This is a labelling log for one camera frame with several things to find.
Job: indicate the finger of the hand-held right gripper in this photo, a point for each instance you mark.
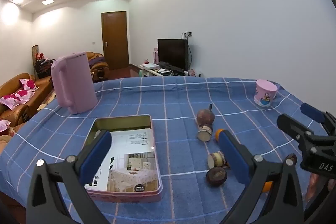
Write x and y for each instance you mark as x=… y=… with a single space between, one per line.
x=291 y=125
x=312 y=112

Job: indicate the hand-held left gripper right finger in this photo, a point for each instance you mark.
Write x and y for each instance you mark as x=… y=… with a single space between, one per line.
x=233 y=155

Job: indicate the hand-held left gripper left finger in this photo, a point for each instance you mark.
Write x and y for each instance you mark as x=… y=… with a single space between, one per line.
x=95 y=155

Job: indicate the cut purple fruit half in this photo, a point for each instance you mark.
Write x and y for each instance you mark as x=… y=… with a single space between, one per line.
x=204 y=133
x=216 y=159

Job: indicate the orange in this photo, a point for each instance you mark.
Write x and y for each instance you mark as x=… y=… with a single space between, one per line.
x=267 y=186
x=217 y=134

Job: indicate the dark round stemless fruit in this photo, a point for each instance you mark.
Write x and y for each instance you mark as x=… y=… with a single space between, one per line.
x=216 y=177

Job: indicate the whole mangosteen with stem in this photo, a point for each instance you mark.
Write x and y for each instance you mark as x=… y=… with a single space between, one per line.
x=205 y=116

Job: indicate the pink tin box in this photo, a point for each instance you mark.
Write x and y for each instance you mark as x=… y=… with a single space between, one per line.
x=157 y=187

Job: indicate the person's right hand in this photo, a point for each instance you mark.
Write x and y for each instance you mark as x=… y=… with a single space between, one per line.
x=311 y=186

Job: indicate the printed paper leaflet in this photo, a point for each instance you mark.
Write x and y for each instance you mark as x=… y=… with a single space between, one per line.
x=134 y=161

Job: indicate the pink cartoon cup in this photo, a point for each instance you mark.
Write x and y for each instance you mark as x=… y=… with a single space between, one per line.
x=265 y=94

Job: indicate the pink electric kettle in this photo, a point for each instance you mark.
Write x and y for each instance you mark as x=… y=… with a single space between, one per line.
x=74 y=82

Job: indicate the blue checked cloth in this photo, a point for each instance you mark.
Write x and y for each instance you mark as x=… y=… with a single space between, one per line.
x=170 y=98

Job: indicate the long brown leather sofa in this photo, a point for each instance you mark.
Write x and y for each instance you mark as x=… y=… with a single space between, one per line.
x=39 y=83

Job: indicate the purple cloth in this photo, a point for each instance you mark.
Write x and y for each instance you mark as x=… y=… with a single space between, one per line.
x=95 y=61

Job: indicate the pink floral pillow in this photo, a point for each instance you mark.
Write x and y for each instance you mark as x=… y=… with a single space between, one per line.
x=27 y=84
x=15 y=99
x=4 y=125

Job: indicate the white television stand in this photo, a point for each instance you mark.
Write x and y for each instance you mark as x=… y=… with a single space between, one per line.
x=153 y=73

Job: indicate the brown leather armchair sofa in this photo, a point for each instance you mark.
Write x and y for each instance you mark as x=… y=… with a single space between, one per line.
x=95 y=54

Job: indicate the flat white box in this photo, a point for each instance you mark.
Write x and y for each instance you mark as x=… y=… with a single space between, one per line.
x=150 y=66

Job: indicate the tall pink box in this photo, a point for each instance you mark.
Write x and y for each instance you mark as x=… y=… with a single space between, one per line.
x=156 y=56

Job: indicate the brown wooden door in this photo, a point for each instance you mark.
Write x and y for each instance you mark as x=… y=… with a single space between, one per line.
x=115 y=40

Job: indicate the black television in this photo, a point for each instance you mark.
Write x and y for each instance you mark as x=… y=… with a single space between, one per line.
x=172 y=52

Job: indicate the square ceiling light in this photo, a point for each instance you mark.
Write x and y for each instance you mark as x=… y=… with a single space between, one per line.
x=47 y=1

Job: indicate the wall power socket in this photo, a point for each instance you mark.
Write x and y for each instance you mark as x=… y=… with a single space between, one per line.
x=188 y=34

